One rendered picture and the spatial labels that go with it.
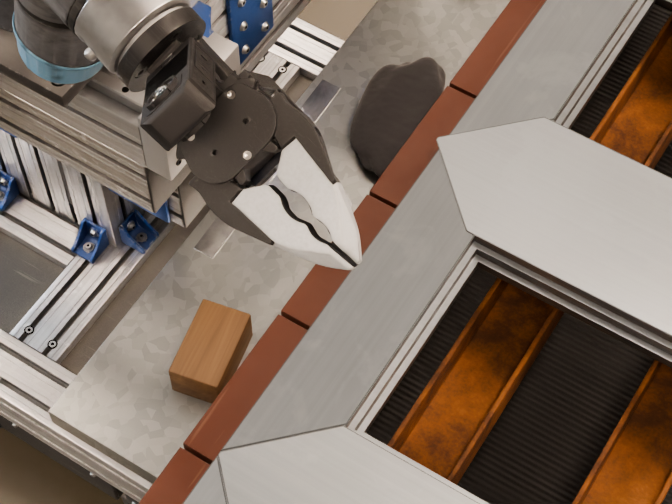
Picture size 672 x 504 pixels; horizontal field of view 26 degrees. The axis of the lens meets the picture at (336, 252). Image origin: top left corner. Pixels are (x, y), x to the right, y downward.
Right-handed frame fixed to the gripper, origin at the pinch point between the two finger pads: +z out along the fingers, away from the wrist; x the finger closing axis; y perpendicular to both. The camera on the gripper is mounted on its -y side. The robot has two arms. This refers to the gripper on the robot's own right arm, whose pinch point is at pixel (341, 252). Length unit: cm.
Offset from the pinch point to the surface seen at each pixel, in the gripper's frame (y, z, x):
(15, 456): 120, -29, 87
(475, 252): 62, 2, 2
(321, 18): 181, -59, 9
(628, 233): 65, 12, -11
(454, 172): 65, -6, -2
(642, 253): 64, 14, -11
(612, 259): 63, 13, -8
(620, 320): 60, 18, -5
